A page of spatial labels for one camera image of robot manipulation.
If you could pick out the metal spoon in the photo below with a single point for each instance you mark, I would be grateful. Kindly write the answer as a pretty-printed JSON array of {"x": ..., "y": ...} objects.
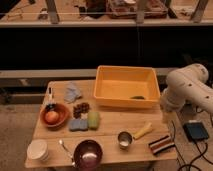
[{"x": 61, "y": 142}]

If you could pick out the yellow plastic bin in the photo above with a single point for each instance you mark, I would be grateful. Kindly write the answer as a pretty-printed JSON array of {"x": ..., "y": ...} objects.
[{"x": 114, "y": 85}]

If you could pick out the orange wooden bowl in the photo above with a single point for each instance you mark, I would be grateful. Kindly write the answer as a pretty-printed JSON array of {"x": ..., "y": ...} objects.
[{"x": 63, "y": 112}]

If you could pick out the bunch of dark grapes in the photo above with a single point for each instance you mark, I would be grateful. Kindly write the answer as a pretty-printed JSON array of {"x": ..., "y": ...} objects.
[{"x": 79, "y": 109}]

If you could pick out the green sponge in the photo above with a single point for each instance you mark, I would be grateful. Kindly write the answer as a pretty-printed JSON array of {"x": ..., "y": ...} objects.
[{"x": 93, "y": 120}]

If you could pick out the white marker pen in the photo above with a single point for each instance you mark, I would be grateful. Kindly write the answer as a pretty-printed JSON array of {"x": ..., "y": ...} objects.
[{"x": 50, "y": 96}]

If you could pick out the orange fruit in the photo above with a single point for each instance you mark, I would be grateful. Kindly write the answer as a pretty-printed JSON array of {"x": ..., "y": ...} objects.
[{"x": 51, "y": 117}]

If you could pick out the green pepper in bin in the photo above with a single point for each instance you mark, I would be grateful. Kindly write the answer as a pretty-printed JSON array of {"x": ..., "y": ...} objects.
[{"x": 138, "y": 97}]

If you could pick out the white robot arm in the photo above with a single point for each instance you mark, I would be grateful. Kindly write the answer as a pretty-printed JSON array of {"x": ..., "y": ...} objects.
[{"x": 187, "y": 84}]

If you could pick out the dark red bowl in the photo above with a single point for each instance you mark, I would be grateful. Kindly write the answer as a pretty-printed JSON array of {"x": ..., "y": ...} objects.
[{"x": 87, "y": 155}]

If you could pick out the crumpled blue cloth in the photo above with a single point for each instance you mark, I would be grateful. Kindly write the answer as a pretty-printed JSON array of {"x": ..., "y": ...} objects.
[{"x": 72, "y": 93}]

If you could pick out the blue sponge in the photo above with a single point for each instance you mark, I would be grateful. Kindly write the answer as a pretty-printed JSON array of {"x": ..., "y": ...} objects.
[{"x": 78, "y": 125}]

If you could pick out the striped whiteboard eraser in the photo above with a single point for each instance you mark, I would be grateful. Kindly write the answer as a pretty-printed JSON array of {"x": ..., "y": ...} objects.
[{"x": 161, "y": 144}]

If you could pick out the yellow banana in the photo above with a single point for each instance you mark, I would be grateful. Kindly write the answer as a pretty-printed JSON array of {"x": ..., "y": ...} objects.
[{"x": 144, "y": 130}]

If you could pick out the small steel cup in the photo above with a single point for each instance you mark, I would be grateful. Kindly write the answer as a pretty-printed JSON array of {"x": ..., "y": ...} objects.
[{"x": 124, "y": 139}]

